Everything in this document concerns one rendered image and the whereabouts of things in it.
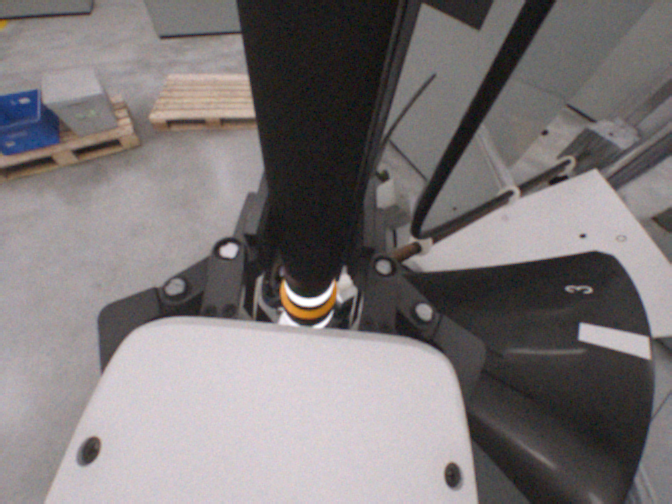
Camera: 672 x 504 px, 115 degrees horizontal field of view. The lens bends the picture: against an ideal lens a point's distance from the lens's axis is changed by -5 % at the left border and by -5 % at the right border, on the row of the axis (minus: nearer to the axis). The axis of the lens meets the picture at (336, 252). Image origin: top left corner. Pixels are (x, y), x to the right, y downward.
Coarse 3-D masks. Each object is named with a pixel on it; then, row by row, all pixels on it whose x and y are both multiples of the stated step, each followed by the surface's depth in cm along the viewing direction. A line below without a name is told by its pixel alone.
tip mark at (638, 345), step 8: (584, 328) 16; (592, 328) 15; (600, 328) 15; (584, 336) 15; (592, 336) 15; (600, 336) 15; (608, 336) 15; (616, 336) 14; (624, 336) 14; (632, 336) 14; (640, 336) 14; (600, 344) 14; (608, 344) 14; (616, 344) 14; (624, 344) 14; (632, 344) 14; (640, 344) 14; (648, 344) 13; (632, 352) 13; (640, 352) 13; (648, 352) 13
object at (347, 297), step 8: (344, 272) 22; (352, 288) 21; (344, 296) 21; (352, 296) 21; (336, 304) 22; (344, 304) 21; (352, 304) 23; (336, 312) 22; (344, 312) 22; (280, 320) 27; (328, 320) 26; (336, 320) 23; (328, 328) 28; (336, 328) 28
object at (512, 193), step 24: (528, 0) 8; (552, 0) 7; (528, 24) 8; (504, 48) 9; (504, 72) 9; (480, 96) 10; (480, 120) 11; (456, 144) 12; (552, 168) 34; (432, 192) 15; (504, 192) 30
